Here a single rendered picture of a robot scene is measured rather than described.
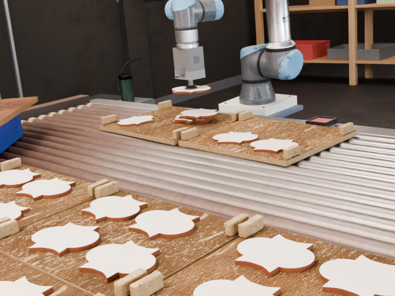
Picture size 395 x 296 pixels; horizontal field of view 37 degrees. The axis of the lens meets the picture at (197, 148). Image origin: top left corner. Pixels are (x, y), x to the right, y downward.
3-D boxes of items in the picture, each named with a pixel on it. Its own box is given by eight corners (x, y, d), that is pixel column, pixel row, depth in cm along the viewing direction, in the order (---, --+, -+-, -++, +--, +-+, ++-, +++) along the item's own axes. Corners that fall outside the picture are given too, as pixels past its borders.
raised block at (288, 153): (295, 152, 158) (295, 143, 157) (301, 154, 156) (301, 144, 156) (282, 158, 154) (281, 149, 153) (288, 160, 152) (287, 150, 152)
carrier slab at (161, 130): (171, 110, 233) (171, 106, 233) (249, 121, 204) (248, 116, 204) (99, 129, 211) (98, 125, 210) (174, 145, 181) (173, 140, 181)
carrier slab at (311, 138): (251, 121, 204) (251, 116, 204) (357, 135, 175) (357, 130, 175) (178, 145, 181) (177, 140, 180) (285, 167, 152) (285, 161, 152)
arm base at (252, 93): (257, 94, 253) (255, 71, 250) (283, 98, 242) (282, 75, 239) (231, 102, 244) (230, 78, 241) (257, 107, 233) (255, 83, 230)
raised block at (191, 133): (194, 135, 185) (193, 127, 184) (198, 135, 184) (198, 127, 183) (180, 140, 181) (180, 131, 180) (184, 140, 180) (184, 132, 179)
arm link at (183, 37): (184, 31, 187) (168, 30, 193) (185, 45, 188) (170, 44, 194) (202, 28, 191) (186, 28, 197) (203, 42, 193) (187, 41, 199)
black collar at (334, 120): (317, 120, 199) (317, 115, 198) (337, 122, 194) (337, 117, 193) (305, 125, 193) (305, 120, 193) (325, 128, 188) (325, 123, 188)
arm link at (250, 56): (254, 73, 248) (253, 41, 244) (279, 76, 239) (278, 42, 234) (235, 78, 240) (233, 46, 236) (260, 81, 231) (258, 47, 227)
